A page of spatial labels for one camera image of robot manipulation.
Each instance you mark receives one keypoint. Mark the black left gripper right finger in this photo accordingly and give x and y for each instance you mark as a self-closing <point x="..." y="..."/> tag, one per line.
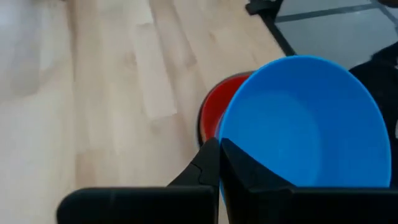
<point x="280" y="205"/>

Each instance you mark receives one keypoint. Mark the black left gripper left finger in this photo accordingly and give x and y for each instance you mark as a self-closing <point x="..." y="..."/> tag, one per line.
<point x="140" y="205"/>

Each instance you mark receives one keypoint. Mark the blue plastic bowl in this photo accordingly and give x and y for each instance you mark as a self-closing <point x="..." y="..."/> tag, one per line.
<point x="304" y="124"/>

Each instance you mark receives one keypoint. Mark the red bowl with black outside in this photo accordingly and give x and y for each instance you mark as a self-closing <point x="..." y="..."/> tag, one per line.
<point x="217" y="105"/>

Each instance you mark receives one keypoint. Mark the person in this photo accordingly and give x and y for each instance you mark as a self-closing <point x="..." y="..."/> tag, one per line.
<point x="382" y="93"/>

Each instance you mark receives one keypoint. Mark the black table edge strip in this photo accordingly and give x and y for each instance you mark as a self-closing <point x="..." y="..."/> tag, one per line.
<point x="278" y="34"/>

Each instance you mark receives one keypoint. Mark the black table corner bracket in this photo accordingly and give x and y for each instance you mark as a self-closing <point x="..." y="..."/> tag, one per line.
<point x="264" y="6"/>

